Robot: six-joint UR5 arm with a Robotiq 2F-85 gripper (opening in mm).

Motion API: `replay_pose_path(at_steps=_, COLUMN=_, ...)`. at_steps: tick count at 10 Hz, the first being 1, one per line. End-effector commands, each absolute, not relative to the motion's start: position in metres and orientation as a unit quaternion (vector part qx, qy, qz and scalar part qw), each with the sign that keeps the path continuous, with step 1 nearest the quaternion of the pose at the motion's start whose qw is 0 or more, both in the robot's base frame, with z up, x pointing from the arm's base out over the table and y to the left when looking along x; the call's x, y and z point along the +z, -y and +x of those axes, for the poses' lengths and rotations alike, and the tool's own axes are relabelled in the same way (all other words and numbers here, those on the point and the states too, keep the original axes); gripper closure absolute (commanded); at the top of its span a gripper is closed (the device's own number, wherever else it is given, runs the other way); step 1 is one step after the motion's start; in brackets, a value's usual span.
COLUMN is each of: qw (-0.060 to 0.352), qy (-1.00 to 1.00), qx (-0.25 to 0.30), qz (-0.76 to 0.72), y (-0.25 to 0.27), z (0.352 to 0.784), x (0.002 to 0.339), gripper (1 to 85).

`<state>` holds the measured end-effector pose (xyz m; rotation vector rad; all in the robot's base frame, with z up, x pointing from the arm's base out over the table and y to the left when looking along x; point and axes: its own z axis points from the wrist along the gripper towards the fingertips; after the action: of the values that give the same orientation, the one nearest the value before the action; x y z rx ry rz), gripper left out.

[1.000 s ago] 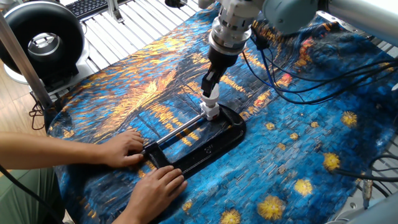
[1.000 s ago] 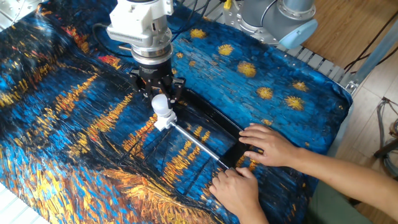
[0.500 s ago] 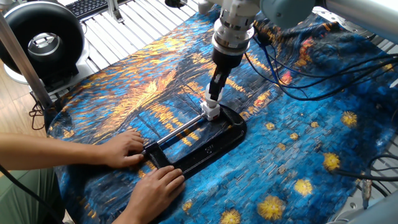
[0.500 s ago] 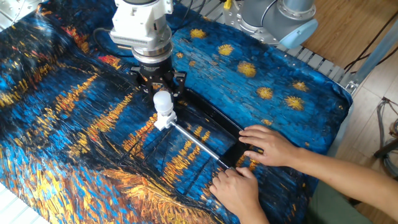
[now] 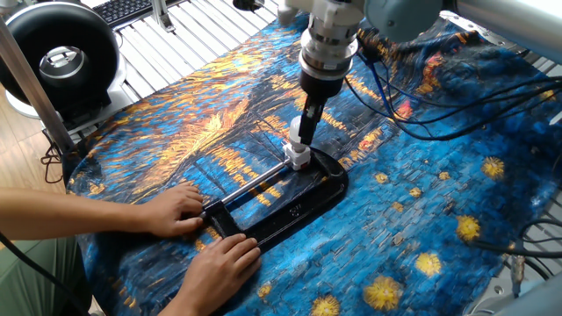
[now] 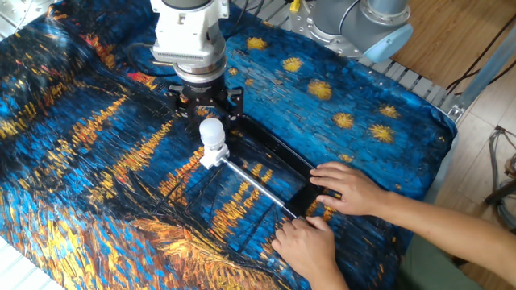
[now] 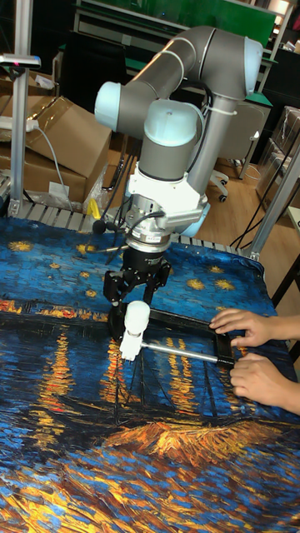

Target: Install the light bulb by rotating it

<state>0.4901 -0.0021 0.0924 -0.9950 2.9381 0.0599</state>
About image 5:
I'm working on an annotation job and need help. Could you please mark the black ring-shaped fan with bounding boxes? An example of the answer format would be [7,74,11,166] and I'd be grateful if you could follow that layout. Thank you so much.
[0,1,128,133]

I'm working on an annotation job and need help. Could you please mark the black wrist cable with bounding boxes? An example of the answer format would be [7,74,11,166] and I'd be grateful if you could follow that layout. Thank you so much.
[343,32,562,142]

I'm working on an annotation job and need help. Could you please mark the person's left forearm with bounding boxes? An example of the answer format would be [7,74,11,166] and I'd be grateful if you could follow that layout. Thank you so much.
[0,188,150,241]

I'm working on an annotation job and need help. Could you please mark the starry night painting tablecloth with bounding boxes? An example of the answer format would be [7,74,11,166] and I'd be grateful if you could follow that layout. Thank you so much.
[61,12,562,316]

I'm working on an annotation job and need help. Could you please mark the white vented wrist housing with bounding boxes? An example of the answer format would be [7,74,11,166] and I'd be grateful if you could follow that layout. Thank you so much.
[276,0,366,31]

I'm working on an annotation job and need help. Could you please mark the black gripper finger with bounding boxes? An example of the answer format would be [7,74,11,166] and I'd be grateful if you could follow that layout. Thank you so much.
[297,95,329,147]

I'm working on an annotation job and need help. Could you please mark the green trousers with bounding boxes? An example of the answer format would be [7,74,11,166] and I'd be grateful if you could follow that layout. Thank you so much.
[0,236,93,316]

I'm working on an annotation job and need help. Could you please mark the white light bulb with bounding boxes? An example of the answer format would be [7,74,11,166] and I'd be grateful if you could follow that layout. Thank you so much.
[287,115,308,153]

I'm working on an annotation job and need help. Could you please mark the aluminium frame bar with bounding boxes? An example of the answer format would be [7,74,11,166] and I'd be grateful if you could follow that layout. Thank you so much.
[0,16,76,154]

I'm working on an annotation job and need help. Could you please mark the aluminium upright bracket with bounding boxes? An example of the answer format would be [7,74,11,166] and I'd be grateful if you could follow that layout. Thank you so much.
[150,0,177,33]

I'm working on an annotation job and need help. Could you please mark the silver metal cable plug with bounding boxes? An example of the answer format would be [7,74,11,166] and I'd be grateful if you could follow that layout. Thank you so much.
[509,254,527,287]

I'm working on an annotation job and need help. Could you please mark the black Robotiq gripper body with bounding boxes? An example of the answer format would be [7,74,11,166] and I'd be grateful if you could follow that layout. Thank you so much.
[298,68,345,103]

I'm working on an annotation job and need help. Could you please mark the person's left hand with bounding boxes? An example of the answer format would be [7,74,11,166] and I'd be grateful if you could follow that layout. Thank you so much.
[139,183,205,239]

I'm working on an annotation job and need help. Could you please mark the person's right hand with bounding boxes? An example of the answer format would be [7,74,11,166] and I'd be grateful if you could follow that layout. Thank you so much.
[177,233,263,315]

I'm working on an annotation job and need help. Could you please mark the black cable tangle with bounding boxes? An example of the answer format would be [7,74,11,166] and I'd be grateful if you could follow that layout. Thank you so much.
[40,129,65,185]

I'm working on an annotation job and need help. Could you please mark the person's right forearm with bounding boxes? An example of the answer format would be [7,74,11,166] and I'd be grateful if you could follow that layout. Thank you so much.
[156,298,201,316]

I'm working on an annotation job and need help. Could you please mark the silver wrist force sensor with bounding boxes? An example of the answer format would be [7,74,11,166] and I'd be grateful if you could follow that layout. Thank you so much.
[298,12,359,83]

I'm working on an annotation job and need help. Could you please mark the black computer keyboard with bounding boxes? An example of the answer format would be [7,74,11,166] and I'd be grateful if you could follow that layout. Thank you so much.
[91,0,188,28]

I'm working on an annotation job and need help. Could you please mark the white lamp socket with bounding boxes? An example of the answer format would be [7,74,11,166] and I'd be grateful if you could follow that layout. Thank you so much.
[281,142,313,172]

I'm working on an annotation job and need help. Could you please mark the black C-clamp with silver screw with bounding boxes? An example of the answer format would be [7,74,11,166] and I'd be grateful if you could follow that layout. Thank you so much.
[200,147,350,255]

